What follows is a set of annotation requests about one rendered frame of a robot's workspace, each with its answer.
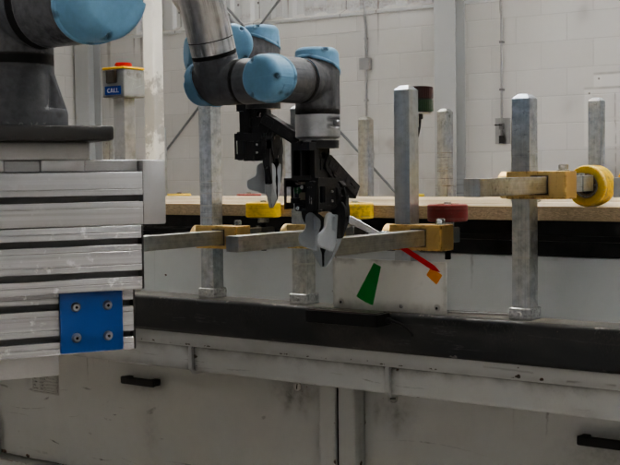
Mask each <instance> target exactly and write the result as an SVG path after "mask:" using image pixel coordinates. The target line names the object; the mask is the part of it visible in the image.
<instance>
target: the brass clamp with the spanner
mask: <svg viewBox="0 0 620 465"><path fill-rule="evenodd" d="M408 230H424V231H425V246H417V247H409V249H411V251H436V252H442V251H449V250H453V249H454V233H453V224H446V225H435V224H430V223H417V224H395V223H388V224H386V225H385V226H384V227H383V229H382V231H389V232H399V231H408Z"/></svg>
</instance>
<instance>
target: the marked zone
mask: <svg viewBox="0 0 620 465"><path fill-rule="evenodd" d="M380 269H381V267H380V266H378V265H377V264H375V263H374V264H373V266H372V267H371V269H370V271H369V272H368V274H367V276H366V278H365V280H364V283H363V285H362V287H361V289H360V291H359V292H358V294H357V297H358V298H360V299H361V300H363V301H364V302H366V303H368V304H371V305H373V304H374V299H375V295H376V287H377V283H378V278H379V273H380Z"/></svg>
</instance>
